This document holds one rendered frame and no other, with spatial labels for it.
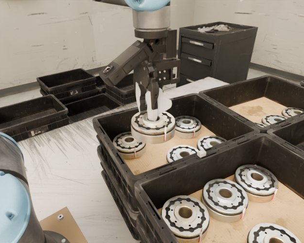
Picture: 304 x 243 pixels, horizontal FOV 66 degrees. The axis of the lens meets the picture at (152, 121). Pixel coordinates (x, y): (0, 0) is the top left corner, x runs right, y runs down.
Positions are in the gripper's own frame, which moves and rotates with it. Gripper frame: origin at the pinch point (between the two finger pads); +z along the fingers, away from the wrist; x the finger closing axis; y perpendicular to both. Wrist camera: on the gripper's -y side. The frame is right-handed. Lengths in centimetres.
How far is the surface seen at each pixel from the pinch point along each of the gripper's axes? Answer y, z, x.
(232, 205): 10.0, 14.9, -21.4
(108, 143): -8.8, 7.3, 4.2
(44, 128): -23, 46, 93
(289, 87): 69, 9, 8
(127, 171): -8.7, 7.6, -7.7
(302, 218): 23.5, 18.4, -29.9
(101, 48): 84, 52, 315
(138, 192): -9.0, 7.8, -14.0
